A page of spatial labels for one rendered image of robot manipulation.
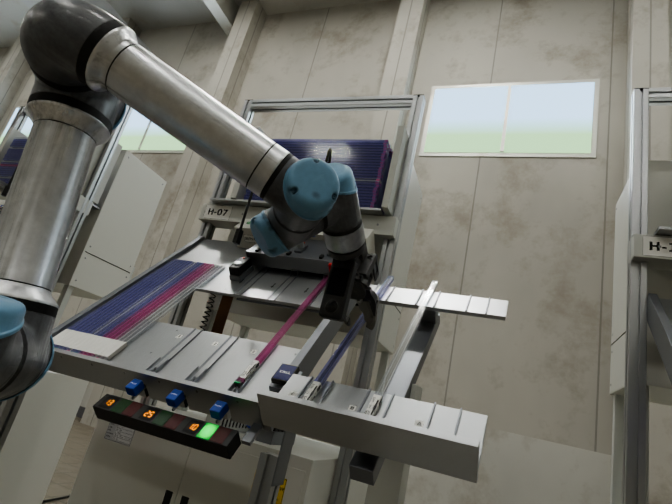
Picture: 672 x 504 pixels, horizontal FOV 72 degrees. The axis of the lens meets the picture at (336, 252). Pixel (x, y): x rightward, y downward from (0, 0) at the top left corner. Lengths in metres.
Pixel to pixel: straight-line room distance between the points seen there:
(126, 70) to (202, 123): 0.11
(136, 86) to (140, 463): 1.10
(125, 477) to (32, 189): 0.98
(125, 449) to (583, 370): 3.75
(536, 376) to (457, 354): 0.68
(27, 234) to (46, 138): 0.14
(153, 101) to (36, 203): 0.22
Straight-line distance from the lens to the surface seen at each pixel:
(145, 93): 0.67
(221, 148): 0.63
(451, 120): 5.60
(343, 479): 1.44
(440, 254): 4.81
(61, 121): 0.79
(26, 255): 0.73
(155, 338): 1.27
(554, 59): 6.06
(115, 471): 1.56
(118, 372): 1.18
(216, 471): 1.37
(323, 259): 1.37
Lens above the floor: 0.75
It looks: 18 degrees up
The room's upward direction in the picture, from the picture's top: 14 degrees clockwise
